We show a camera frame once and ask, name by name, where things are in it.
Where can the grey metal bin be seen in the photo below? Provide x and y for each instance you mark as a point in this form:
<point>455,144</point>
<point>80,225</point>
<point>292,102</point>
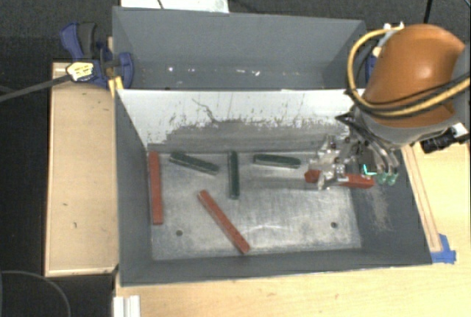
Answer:
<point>257,220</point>

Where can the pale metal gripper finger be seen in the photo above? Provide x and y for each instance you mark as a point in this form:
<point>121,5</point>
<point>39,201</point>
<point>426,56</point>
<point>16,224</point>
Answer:
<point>333,179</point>
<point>325,155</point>

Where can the black cylinder on white bracket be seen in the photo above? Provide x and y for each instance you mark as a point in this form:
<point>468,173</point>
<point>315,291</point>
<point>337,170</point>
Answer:
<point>441,140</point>

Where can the red-brown block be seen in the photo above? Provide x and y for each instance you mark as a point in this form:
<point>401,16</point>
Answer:
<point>155,190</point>
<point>358,181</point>
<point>224,221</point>

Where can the dark green flat block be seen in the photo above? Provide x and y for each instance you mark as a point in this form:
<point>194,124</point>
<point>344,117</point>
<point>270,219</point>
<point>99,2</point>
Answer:
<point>233,176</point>
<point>276,161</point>
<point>194,163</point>

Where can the pale wood flat board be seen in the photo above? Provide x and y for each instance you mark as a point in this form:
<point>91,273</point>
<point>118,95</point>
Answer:
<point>81,168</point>

